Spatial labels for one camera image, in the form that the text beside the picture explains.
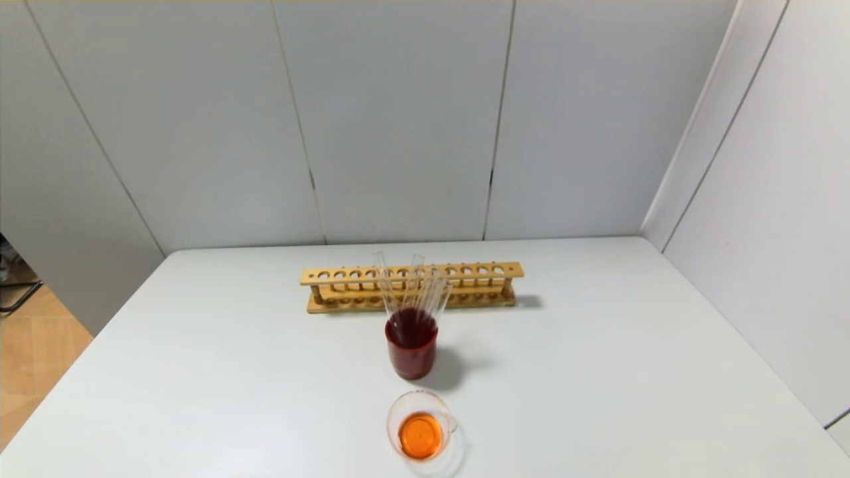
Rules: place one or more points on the red plastic cup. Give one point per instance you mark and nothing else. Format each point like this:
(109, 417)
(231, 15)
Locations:
(412, 358)

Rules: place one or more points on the wooden test tube rack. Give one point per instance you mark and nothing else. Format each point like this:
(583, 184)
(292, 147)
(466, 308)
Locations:
(412, 273)

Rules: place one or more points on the test tube with red pigment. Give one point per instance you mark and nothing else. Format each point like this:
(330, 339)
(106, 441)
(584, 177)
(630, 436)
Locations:
(386, 285)

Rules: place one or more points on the clear glass beaker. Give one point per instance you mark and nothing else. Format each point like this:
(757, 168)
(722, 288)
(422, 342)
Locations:
(425, 435)

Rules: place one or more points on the test tube with yellow pigment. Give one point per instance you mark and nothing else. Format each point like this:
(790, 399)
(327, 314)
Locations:
(413, 285)

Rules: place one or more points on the black stand leg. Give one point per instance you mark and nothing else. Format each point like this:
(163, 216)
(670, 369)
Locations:
(20, 295)

